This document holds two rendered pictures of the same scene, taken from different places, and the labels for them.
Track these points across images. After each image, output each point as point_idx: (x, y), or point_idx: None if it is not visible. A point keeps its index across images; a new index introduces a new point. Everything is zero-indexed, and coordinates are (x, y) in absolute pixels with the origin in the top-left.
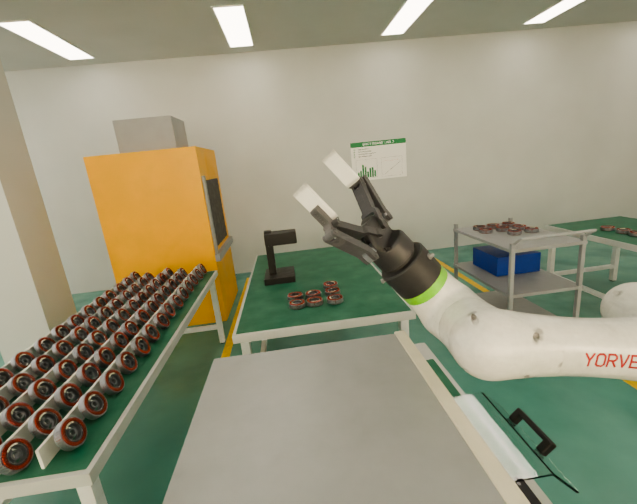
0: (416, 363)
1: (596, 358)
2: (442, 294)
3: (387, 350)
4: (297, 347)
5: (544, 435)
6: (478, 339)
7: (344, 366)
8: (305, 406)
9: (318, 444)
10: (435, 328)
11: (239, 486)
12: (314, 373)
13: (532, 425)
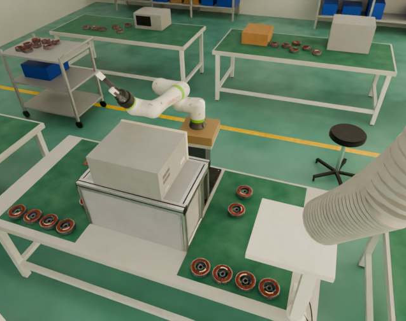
0: (137, 123)
1: (169, 102)
2: (136, 102)
3: (126, 125)
4: (102, 139)
5: None
6: (154, 109)
7: (123, 134)
8: (130, 144)
9: (143, 146)
10: (138, 112)
11: (142, 158)
12: (120, 140)
13: None
